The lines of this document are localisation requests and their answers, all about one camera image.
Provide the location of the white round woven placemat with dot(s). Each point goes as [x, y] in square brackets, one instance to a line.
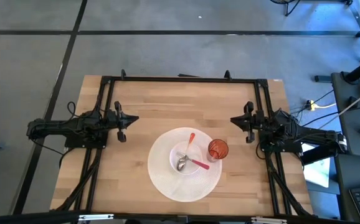
[167, 183]

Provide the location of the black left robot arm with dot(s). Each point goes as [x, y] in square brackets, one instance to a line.
[58, 126]

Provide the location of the red faceted plastic cup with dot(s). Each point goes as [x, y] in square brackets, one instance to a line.
[222, 145]

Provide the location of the black side desk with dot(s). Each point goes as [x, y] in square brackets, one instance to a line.
[354, 102]

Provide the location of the white paper sheet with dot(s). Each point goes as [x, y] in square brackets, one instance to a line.
[318, 171]

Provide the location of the silver frame bracket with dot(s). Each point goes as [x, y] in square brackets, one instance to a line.
[96, 216]
[268, 220]

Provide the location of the yellow power plug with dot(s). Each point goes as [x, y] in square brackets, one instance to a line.
[312, 105]

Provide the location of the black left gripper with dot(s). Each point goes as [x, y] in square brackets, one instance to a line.
[116, 120]

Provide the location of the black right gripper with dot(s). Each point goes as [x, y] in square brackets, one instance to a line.
[257, 123]

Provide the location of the black stand with feet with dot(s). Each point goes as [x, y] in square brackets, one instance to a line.
[289, 7]

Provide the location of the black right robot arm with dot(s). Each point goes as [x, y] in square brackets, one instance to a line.
[317, 135]

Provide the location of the black aluminium table frame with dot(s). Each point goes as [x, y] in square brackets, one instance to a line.
[183, 79]

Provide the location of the white round bowl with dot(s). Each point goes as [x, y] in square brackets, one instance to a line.
[197, 151]

